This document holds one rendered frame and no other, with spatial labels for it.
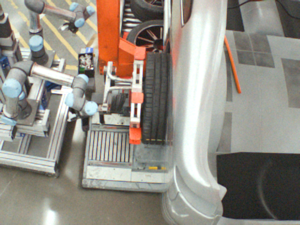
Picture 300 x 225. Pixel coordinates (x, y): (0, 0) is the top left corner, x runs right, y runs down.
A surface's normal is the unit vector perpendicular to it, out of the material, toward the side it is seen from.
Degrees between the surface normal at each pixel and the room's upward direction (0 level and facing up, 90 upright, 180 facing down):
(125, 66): 90
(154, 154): 0
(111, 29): 90
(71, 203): 0
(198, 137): 20
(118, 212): 0
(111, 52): 90
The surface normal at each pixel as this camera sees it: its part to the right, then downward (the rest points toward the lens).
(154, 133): -0.02, 0.72
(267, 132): 0.04, -0.18
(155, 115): 0.00, 0.39
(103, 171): 0.06, -0.52
